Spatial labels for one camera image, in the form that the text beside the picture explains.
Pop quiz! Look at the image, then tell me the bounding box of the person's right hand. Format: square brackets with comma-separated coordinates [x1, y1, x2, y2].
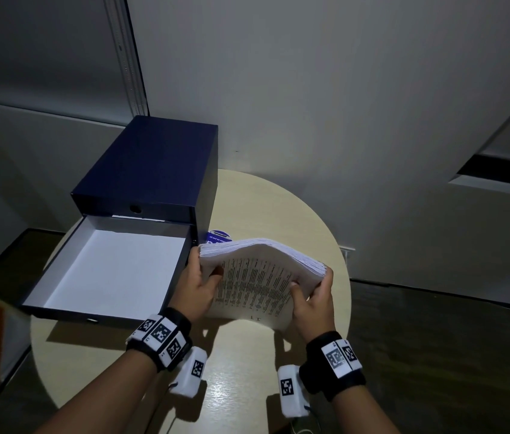
[289, 267, 338, 343]

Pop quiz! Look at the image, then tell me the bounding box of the person's left hand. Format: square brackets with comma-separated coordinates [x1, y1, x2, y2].
[167, 247, 225, 323]

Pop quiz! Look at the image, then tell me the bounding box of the thick stack of printed paper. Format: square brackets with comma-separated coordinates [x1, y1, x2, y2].
[198, 238, 329, 333]

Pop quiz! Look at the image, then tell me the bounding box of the person's right forearm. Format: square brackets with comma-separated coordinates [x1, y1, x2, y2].
[330, 383, 403, 434]

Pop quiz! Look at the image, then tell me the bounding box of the person's left forearm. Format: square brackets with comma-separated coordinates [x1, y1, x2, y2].
[33, 350, 159, 434]

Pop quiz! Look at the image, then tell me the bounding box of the black right wristband with markers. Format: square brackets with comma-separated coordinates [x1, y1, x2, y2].
[299, 331, 367, 403]

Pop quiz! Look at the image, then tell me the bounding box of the black wristband with markers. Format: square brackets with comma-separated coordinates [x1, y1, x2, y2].
[299, 331, 367, 403]
[126, 307, 192, 372]

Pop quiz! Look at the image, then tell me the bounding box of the black left wristband with markers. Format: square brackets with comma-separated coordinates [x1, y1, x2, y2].
[126, 307, 192, 372]

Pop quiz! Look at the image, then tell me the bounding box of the navy drawer with white inside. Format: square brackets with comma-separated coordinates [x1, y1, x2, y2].
[19, 215, 198, 331]

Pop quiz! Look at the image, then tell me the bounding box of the navy blue drawer box case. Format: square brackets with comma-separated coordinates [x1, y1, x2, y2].
[70, 115, 218, 245]

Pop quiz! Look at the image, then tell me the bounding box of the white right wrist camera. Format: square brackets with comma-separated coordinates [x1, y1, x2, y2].
[277, 365, 312, 419]

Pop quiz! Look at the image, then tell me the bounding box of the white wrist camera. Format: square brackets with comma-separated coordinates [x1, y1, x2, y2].
[168, 346, 208, 398]
[277, 365, 312, 419]

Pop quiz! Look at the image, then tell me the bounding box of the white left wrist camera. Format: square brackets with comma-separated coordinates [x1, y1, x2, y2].
[168, 346, 208, 398]

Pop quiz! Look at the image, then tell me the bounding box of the metal wall rail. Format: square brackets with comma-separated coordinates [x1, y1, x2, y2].
[101, 0, 149, 117]

